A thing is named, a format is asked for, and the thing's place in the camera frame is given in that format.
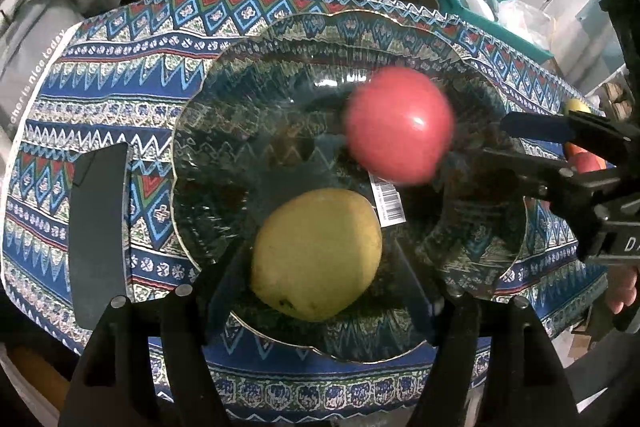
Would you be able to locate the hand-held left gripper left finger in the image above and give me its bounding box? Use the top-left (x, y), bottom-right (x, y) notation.
top-left (57, 247), bottom-right (251, 427)

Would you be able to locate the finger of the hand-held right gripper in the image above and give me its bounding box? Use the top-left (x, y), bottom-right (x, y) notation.
top-left (500, 109), bottom-right (640, 168)
top-left (470, 146), bottom-right (618, 228)

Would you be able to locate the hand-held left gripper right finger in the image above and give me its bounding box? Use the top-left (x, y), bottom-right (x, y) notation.
top-left (395, 237), bottom-right (581, 427)

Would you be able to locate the red apple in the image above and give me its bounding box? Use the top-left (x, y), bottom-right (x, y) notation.
top-left (345, 67), bottom-right (456, 185)

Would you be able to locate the person's right hand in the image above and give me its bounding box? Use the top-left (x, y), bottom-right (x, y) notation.
top-left (606, 266), bottom-right (640, 315)

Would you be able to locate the red-orange fruit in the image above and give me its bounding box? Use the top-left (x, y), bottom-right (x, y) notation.
top-left (570, 153), bottom-right (608, 174)

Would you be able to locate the clear plastic bag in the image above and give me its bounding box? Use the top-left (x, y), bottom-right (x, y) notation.
top-left (495, 0), bottom-right (557, 54)

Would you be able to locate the black flat pad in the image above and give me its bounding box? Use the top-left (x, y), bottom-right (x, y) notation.
top-left (67, 142), bottom-right (132, 329)

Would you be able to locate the blue patterned tablecloth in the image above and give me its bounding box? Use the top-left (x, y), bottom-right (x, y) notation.
top-left (0, 0), bottom-right (621, 418)

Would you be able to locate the grey hoodie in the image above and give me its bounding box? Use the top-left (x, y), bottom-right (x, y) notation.
top-left (0, 0), bottom-right (136, 188)

